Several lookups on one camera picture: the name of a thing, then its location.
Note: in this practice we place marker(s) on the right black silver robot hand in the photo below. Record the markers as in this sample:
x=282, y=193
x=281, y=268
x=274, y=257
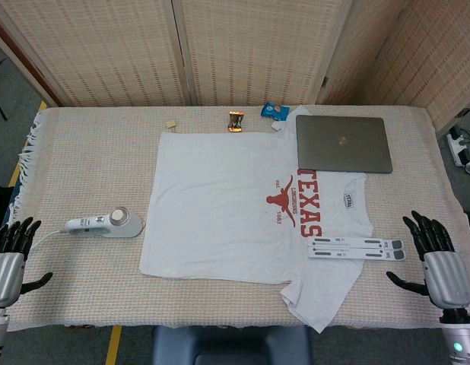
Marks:
x=446, y=277

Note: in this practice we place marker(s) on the white Texas print T-shirt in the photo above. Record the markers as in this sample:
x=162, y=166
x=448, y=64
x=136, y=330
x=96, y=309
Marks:
x=220, y=209

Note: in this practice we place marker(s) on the blue snack packet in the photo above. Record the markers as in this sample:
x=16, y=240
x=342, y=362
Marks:
x=273, y=112

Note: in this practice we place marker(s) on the dark blue chair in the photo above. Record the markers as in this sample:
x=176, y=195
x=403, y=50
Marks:
x=227, y=346

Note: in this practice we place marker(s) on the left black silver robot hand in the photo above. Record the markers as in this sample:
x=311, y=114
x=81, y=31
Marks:
x=7, y=277

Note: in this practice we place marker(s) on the white power strip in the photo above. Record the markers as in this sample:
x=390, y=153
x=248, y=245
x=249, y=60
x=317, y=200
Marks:
x=459, y=146

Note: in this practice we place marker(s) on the white folded laptop stand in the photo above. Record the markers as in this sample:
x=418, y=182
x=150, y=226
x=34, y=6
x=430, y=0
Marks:
x=353, y=249

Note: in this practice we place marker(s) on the small beige eraser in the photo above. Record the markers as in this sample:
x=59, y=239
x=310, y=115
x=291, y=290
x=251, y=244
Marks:
x=171, y=124

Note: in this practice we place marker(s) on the grey closed laptop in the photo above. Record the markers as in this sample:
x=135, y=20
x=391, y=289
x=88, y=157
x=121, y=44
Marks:
x=345, y=152

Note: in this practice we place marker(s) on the beige woven tablecloth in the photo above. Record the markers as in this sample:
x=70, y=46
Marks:
x=86, y=171

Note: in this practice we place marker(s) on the white handheld steamer device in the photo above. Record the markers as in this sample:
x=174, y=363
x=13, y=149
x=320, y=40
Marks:
x=121, y=228

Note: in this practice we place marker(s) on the orange snack wrapper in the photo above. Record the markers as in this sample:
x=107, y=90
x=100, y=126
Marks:
x=235, y=122

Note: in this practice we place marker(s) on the bamboo folding screen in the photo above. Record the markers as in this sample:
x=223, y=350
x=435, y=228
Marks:
x=105, y=49

